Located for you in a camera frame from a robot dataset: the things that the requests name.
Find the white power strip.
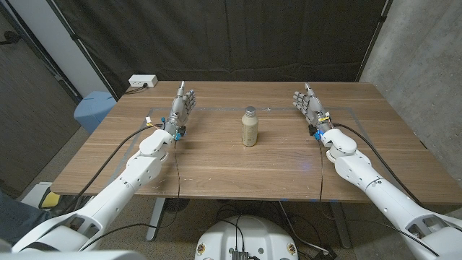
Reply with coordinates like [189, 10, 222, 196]
[128, 74, 159, 88]

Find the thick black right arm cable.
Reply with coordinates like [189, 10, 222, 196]
[332, 123, 422, 206]

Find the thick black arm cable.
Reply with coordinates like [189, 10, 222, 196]
[332, 123, 422, 206]
[53, 123, 163, 217]

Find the black backdrop stand pole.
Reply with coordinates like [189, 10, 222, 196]
[46, 0, 119, 101]
[356, 0, 393, 82]

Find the black torso cable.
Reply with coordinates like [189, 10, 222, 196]
[216, 204, 246, 251]

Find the yellow object on floor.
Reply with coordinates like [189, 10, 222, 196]
[39, 191, 61, 209]

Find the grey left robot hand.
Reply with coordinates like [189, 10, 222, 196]
[164, 81, 197, 141]

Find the beige drink bottle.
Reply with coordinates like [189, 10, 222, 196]
[241, 105, 259, 147]

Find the black power adapter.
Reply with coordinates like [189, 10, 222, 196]
[313, 247, 339, 260]

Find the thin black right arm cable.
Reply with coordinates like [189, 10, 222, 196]
[317, 139, 441, 257]

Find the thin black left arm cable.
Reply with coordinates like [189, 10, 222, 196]
[81, 139, 181, 251]

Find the grey table leg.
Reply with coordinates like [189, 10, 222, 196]
[146, 197, 167, 242]
[330, 201, 352, 249]

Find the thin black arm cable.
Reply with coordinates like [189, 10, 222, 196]
[317, 139, 441, 257]
[81, 139, 181, 251]

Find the black door handle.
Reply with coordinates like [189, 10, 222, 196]
[0, 30, 22, 46]

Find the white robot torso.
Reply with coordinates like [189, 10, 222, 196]
[194, 214, 300, 260]

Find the person in blue jeans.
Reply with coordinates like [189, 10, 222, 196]
[0, 191, 51, 246]

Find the grey floor cable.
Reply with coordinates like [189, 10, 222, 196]
[277, 200, 329, 254]

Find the black power strip cord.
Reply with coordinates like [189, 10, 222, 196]
[124, 82, 149, 95]

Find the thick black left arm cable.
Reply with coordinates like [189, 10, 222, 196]
[53, 123, 163, 217]

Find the black backdrop curtain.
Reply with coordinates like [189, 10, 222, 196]
[46, 0, 394, 100]

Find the round black floor grille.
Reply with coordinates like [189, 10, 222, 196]
[164, 197, 191, 214]

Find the light blue bin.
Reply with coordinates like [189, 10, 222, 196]
[73, 90, 117, 134]

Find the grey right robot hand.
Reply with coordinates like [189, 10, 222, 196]
[292, 82, 334, 141]

